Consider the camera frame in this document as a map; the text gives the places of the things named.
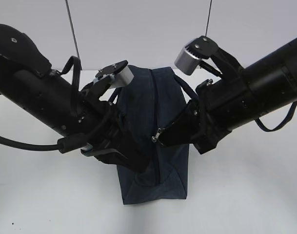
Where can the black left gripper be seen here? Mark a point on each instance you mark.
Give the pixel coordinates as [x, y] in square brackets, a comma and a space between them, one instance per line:
[110, 140]

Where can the dark blue lunch bag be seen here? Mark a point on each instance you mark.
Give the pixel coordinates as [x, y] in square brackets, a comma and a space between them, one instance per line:
[150, 102]

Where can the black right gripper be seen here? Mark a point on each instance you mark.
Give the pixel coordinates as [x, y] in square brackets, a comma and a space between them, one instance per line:
[222, 107]

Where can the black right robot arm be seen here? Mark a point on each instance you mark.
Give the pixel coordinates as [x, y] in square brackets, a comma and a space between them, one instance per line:
[272, 80]

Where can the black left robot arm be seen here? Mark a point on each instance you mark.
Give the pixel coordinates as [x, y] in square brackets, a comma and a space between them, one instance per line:
[53, 97]

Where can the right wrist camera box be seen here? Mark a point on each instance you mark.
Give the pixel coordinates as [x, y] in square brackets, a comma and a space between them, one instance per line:
[193, 55]

